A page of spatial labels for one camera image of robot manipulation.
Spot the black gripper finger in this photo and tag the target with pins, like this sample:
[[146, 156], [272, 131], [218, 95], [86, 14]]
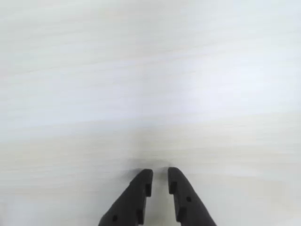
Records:
[[131, 200], [188, 200]]

